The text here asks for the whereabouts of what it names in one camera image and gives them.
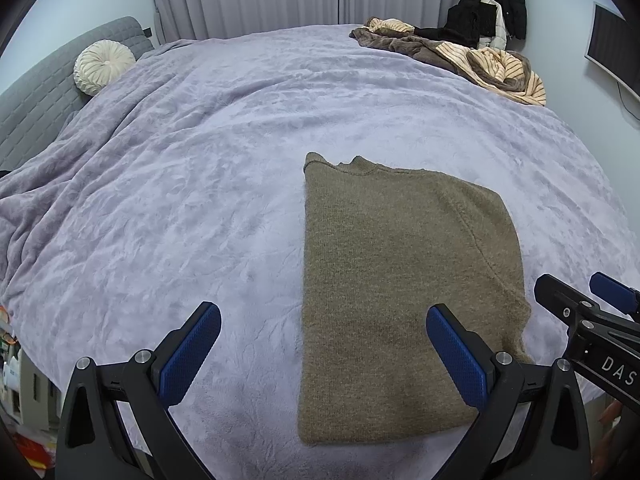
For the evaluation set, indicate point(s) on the black puffer jacket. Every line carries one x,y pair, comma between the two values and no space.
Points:
512,5

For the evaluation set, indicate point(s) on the person's right hand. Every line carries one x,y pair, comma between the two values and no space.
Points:
610,415

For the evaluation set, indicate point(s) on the olive brown knitted sweater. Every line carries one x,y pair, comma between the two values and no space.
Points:
390,285

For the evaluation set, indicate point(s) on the round cream pleated pillow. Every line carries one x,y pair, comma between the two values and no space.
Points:
104,67

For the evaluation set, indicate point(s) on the pile of colourful packages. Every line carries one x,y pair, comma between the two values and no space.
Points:
20,410

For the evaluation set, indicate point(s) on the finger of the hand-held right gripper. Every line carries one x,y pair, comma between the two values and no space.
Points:
560,297
615,295

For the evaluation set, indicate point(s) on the curved computer monitor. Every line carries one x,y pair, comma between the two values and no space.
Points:
615,42

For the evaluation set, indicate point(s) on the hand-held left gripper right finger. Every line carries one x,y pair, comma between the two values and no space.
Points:
457,355

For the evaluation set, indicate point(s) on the grey quilted headboard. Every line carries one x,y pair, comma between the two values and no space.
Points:
40,90

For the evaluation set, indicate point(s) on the brown striped fleece blanket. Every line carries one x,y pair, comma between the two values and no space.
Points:
500,67

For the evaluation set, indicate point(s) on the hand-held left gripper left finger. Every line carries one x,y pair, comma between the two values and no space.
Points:
192,355

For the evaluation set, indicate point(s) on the lavender fleece blanket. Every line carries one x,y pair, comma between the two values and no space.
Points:
200,160

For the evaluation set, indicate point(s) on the white garment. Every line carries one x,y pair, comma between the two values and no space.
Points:
495,25

